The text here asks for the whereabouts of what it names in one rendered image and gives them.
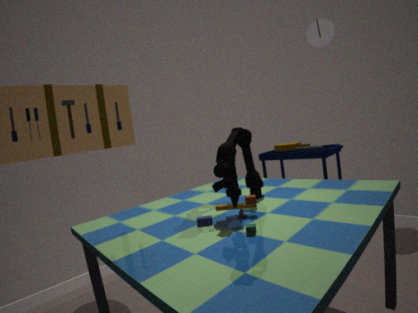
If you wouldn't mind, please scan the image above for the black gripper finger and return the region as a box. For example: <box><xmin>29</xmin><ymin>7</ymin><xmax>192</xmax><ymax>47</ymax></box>
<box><xmin>230</xmin><ymin>195</ymin><xmax>240</xmax><ymax>208</ymax></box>

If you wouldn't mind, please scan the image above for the orange long bar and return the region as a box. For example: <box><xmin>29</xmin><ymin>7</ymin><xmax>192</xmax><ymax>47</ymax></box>
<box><xmin>216</xmin><ymin>195</ymin><xmax>257</xmax><ymax>211</ymax></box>

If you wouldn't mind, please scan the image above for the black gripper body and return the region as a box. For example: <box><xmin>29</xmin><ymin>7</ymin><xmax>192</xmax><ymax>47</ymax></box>
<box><xmin>224</xmin><ymin>173</ymin><xmax>242</xmax><ymax>197</ymax></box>

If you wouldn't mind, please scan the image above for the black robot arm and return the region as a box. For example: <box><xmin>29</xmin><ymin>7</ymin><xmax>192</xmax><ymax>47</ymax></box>
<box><xmin>212</xmin><ymin>127</ymin><xmax>264</xmax><ymax>199</ymax></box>

